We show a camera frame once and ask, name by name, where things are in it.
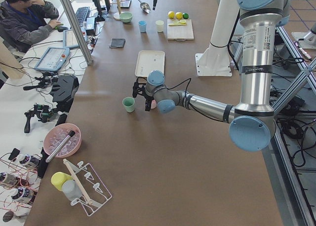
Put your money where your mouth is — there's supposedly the pink cup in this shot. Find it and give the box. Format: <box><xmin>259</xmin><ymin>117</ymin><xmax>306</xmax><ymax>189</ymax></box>
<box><xmin>151</xmin><ymin>100</ymin><xmax>157</xmax><ymax>109</ymax></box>

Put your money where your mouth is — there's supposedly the green cup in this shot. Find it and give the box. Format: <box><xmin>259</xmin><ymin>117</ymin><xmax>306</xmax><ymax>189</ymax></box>
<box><xmin>122</xmin><ymin>97</ymin><xmax>135</xmax><ymax>113</ymax></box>

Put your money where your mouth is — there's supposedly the pale yellow cup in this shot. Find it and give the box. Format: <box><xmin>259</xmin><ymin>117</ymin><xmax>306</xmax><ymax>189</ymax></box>
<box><xmin>155</xmin><ymin>20</ymin><xmax>164</xmax><ymax>33</ymax></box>

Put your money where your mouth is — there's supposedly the cream rabbit tray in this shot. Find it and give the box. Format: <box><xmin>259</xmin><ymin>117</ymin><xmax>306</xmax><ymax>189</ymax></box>
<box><xmin>135</xmin><ymin>50</ymin><xmax>165</xmax><ymax>77</ymax></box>

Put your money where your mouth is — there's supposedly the steel scoop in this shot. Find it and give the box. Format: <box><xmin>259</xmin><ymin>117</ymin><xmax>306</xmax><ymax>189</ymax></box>
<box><xmin>138</xmin><ymin>0</ymin><xmax>151</xmax><ymax>14</ymax></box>

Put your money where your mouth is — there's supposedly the whole yellow lemon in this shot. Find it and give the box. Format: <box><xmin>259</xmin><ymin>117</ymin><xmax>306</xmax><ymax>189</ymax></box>
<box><xmin>175</xmin><ymin>12</ymin><xmax>183</xmax><ymax>20</ymax></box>
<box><xmin>167</xmin><ymin>11</ymin><xmax>175</xmax><ymax>19</ymax></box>

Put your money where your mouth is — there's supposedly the blue cup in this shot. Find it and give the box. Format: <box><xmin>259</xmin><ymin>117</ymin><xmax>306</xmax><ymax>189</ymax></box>
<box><xmin>138</xmin><ymin>20</ymin><xmax>147</xmax><ymax>33</ymax></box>

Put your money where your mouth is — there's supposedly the green lime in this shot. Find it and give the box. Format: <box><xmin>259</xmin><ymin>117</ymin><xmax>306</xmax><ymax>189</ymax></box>
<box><xmin>182</xmin><ymin>13</ymin><xmax>189</xmax><ymax>19</ymax></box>

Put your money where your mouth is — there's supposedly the pale green bowl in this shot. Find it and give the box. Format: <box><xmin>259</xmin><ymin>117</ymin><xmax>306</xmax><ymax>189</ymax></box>
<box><xmin>119</xmin><ymin>12</ymin><xmax>133</xmax><ymax>23</ymax></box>

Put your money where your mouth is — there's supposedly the wooden stand with base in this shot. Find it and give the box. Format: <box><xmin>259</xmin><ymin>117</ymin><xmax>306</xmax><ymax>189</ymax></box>
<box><xmin>113</xmin><ymin>0</ymin><xmax>126</xmax><ymax>23</ymax></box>

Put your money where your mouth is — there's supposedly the bamboo cutting board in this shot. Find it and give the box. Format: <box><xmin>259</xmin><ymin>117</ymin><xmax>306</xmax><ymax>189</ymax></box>
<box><xmin>167</xmin><ymin>19</ymin><xmax>194</xmax><ymax>41</ymax></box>

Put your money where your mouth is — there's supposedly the grey folded cloth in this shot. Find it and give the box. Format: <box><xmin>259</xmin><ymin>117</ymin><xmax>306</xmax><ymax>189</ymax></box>
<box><xmin>110</xmin><ymin>38</ymin><xmax>125</xmax><ymax>48</ymax></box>

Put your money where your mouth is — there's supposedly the black keyboard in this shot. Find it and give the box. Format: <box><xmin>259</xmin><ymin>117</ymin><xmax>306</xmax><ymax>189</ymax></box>
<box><xmin>75</xmin><ymin>6</ymin><xmax>90</xmax><ymax>27</ymax></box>

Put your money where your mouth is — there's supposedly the steel muddler black tip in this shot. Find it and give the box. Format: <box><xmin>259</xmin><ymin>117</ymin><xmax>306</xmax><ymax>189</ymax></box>
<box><xmin>45</xmin><ymin>130</ymin><xmax>76</xmax><ymax>163</ymax></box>

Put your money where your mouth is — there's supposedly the teach pendant tablet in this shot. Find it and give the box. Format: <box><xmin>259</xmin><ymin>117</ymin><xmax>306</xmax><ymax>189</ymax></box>
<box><xmin>63</xmin><ymin>29</ymin><xmax>79</xmax><ymax>49</ymax></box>
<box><xmin>34</xmin><ymin>47</ymin><xmax>70</xmax><ymax>72</ymax></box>

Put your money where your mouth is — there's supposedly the pink bowl with ice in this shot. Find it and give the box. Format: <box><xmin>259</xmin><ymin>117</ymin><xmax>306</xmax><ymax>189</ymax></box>
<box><xmin>43</xmin><ymin>123</ymin><xmax>82</xmax><ymax>159</ymax></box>

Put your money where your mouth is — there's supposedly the grey upturned cup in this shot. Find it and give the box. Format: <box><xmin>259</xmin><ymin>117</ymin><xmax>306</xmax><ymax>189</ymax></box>
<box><xmin>62</xmin><ymin>180</ymin><xmax>82</xmax><ymax>201</ymax></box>

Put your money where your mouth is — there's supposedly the yellow upturned cup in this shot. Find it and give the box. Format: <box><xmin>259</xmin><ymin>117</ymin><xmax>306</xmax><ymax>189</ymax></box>
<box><xmin>51</xmin><ymin>172</ymin><xmax>73</xmax><ymax>191</ymax></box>

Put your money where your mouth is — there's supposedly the seated person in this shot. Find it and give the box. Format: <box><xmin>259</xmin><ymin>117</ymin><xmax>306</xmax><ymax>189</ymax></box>
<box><xmin>0</xmin><ymin>0</ymin><xmax>62</xmax><ymax>53</ymax></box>

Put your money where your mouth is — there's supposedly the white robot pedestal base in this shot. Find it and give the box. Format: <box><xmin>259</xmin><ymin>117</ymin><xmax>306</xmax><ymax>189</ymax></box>
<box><xmin>196</xmin><ymin>0</ymin><xmax>236</xmax><ymax>76</ymax></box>

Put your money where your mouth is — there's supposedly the aluminium frame post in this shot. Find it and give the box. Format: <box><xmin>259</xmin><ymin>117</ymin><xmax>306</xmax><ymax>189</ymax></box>
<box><xmin>60</xmin><ymin>0</ymin><xmax>93</xmax><ymax>66</ymax></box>

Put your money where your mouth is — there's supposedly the white wire cup rack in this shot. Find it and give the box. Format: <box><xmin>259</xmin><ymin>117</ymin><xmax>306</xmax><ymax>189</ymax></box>
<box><xmin>63</xmin><ymin>159</ymin><xmax>113</xmax><ymax>217</ymax></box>

